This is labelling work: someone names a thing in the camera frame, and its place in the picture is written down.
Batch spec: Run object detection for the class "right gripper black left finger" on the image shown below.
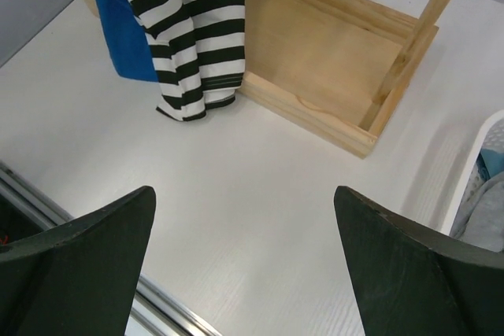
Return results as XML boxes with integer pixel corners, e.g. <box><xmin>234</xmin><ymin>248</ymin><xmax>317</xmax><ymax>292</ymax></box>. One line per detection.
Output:
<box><xmin>1</xmin><ymin>186</ymin><xmax>156</xmax><ymax>335</ymax></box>

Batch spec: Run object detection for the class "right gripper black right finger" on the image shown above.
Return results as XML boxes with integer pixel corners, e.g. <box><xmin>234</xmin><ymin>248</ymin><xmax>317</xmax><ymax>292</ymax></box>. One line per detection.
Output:
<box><xmin>334</xmin><ymin>186</ymin><xmax>503</xmax><ymax>335</ymax></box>

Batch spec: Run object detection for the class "black white striped tank top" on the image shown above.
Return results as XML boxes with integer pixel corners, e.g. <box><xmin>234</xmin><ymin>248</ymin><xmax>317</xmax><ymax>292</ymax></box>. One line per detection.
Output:
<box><xmin>127</xmin><ymin>0</ymin><xmax>245</xmax><ymax>121</ymax></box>

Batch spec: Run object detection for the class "blue tank top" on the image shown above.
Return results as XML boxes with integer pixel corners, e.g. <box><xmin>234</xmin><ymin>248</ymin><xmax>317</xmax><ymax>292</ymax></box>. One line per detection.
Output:
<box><xmin>95</xmin><ymin>0</ymin><xmax>158</xmax><ymax>83</ymax></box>

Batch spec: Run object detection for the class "grey garment in basket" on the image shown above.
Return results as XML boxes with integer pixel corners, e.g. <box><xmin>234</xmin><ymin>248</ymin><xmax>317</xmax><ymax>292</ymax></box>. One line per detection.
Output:
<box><xmin>450</xmin><ymin>172</ymin><xmax>503</xmax><ymax>253</ymax></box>

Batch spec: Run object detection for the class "blue garment in basket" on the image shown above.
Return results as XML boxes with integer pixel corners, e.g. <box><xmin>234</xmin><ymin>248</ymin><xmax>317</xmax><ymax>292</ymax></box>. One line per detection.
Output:
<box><xmin>476</xmin><ymin>149</ymin><xmax>503</xmax><ymax>181</ymax></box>

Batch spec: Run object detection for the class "white perforated laundry basket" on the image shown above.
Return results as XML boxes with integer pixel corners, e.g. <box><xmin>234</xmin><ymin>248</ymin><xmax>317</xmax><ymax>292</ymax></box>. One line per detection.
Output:
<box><xmin>438</xmin><ymin>110</ymin><xmax>503</xmax><ymax>235</ymax></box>

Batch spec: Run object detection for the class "wooden clothes rack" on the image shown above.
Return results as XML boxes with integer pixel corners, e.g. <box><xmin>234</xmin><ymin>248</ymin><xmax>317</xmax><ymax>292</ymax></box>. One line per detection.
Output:
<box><xmin>80</xmin><ymin>0</ymin><xmax>478</xmax><ymax>160</ymax></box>

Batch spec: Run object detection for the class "aluminium mounting rail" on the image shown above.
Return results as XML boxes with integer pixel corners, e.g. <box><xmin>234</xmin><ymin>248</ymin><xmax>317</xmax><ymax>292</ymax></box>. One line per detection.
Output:
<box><xmin>1</xmin><ymin>165</ymin><xmax>217</xmax><ymax>335</ymax></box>

